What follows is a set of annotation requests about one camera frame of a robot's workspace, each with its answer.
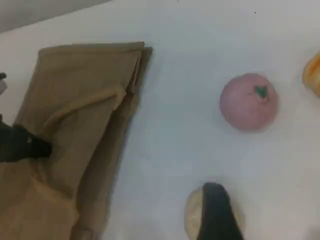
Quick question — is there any golden bread roll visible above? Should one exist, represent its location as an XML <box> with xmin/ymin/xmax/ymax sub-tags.
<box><xmin>301</xmin><ymin>51</ymin><xmax>320</xmax><ymax>98</ymax></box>

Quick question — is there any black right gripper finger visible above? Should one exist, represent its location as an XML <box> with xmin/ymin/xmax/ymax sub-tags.
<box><xmin>196</xmin><ymin>182</ymin><xmax>246</xmax><ymax>240</ymax></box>

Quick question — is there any brown jute bag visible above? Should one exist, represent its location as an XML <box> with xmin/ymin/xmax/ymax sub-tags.
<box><xmin>0</xmin><ymin>41</ymin><xmax>154</xmax><ymax>240</ymax></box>

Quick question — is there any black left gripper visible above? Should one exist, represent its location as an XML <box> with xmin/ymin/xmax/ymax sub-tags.
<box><xmin>0</xmin><ymin>114</ymin><xmax>53</xmax><ymax>164</ymax></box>

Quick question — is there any pink peach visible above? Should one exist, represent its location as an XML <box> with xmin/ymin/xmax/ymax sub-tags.
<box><xmin>219</xmin><ymin>72</ymin><xmax>280</xmax><ymax>132</ymax></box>

